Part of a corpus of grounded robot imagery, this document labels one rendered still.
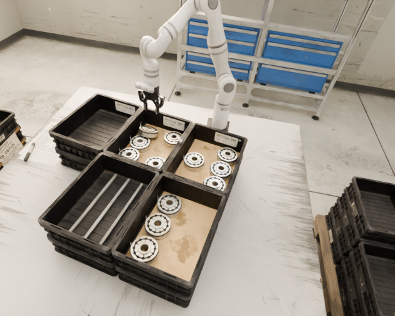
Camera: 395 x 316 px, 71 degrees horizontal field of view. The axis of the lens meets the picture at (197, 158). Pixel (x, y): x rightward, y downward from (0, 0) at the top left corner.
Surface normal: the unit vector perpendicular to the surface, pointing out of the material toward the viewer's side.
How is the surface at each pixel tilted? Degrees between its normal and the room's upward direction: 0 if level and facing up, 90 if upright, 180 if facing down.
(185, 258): 0
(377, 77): 90
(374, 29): 90
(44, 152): 0
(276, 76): 90
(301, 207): 0
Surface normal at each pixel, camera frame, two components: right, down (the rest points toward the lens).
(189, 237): 0.09, -0.71
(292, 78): -0.18, 0.68
